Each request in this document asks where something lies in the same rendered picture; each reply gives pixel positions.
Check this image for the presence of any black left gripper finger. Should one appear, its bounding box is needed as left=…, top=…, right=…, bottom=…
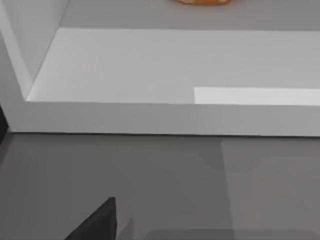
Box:
left=64, top=196, right=118, bottom=240

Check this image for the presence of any orange bread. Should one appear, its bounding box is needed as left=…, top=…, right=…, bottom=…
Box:
left=173, top=0, right=232, bottom=6

